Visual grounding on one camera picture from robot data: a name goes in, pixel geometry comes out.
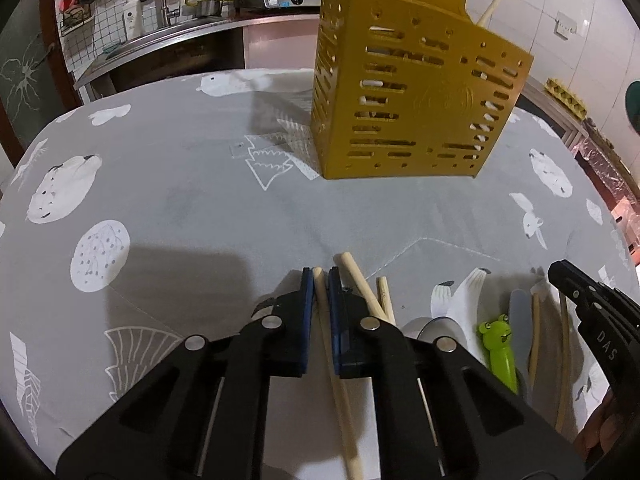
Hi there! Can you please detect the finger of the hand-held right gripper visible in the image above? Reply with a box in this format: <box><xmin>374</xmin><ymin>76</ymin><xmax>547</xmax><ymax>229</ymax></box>
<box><xmin>547</xmin><ymin>259</ymin><xmax>640</xmax><ymax>386</ymax></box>

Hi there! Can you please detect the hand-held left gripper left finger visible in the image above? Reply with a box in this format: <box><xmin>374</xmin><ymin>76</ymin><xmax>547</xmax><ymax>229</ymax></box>
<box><xmin>55</xmin><ymin>267</ymin><xmax>316</xmax><ymax>480</ymax></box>

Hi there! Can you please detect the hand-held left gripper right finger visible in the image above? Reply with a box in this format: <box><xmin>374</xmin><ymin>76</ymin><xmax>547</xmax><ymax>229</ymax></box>
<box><xmin>327</xmin><ymin>267</ymin><xmax>587</xmax><ymax>480</ymax></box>

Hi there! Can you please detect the wooden chopstick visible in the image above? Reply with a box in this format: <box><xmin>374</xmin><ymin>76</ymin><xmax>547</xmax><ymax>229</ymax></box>
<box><xmin>527</xmin><ymin>292</ymin><xmax>542</xmax><ymax>387</ymax></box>
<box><xmin>312</xmin><ymin>267</ymin><xmax>367</xmax><ymax>480</ymax></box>
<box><xmin>333</xmin><ymin>252</ymin><xmax>397</xmax><ymax>325</ymax></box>
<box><xmin>556</xmin><ymin>292</ymin><xmax>571</xmax><ymax>434</ymax></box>
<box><xmin>476</xmin><ymin>0</ymin><xmax>508</xmax><ymax>27</ymax></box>
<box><xmin>376</xmin><ymin>276</ymin><xmax>398</xmax><ymax>324</ymax></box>

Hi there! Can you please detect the grey blue spatula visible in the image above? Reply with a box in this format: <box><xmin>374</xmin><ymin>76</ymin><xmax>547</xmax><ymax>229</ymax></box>
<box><xmin>509</xmin><ymin>290</ymin><xmax>534</xmax><ymax>387</ymax></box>

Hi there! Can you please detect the metal spoon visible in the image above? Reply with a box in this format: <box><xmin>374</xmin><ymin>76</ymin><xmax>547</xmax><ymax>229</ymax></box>
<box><xmin>402</xmin><ymin>316</ymin><xmax>468</xmax><ymax>356</ymax></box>

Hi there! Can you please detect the green frog handle utensil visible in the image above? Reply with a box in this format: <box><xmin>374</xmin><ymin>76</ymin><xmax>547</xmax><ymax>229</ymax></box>
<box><xmin>477</xmin><ymin>314</ymin><xmax>519</xmax><ymax>395</ymax></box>

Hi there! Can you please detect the yellow slotted utensil holder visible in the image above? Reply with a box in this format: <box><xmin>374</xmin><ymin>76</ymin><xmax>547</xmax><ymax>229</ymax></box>
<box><xmin>310</xmin><ymin>0</ymin><xmax>535</xmax><ymax>181</ymax></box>

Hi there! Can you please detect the person's right hand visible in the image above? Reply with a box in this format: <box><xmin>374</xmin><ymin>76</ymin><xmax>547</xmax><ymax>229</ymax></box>
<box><xmin>572</xmin><ymin>392</ymin><xmax>619</xmax><ymax>466</ymax></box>

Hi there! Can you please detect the grey animal print tablecloth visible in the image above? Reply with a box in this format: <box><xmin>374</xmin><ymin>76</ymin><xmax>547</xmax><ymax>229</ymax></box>
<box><xmin>0</xmin><ymin>67</ymin><xmax>640</xmax><ymax>480</ymax></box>

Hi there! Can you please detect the plastic covered stand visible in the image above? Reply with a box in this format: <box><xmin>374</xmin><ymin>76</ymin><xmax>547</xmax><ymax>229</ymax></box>
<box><xmin>574</xmin><ymin>137</ymin><xmax>640</xmax><ymax>206</ymax></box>

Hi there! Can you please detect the green round board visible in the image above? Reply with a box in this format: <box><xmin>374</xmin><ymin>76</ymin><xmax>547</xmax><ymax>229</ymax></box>
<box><xmin>625</xmin><ymin>80</ymin><xmax>640</xmax><ymax>137</ymax></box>

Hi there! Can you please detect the yellow egg carton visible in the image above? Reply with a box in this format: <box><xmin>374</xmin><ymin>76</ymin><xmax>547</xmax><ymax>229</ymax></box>
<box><xmin>545</xmin><ymin>77</ymin><xmax>589</xmax><ymax>121</ymax></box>

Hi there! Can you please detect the steel sink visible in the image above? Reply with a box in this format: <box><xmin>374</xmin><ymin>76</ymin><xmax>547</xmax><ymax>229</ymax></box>
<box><xmin>102</xmin><ymin>17</ymin><xmax>231</xmax><ymax>59</ymax></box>

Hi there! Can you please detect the gas stove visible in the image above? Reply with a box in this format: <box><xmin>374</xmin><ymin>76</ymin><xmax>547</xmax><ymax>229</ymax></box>
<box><xmin>235</xmin><ymin>0</ymin><xmax>321</xmax><ymax>12</ymax></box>

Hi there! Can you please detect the white soap bottle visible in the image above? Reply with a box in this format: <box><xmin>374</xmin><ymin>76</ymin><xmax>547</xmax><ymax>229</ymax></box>
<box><xmin>122</xmin><ymin>0</ymin><xmax>146</xmax><ymax>41</ymax></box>

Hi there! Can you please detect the brown frosted glass door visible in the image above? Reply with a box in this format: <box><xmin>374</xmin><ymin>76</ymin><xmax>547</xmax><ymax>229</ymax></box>
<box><xmin>0</xmin><ymin>0</ymin><xmax>67</xmax><ymax>161</ymax></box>

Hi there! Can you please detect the wire rack with red item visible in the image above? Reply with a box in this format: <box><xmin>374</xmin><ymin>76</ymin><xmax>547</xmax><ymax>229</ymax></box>
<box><xmin>57</xmin><ymin>0</ymin><xmax>97</xmax><ymax>37</ymax></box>

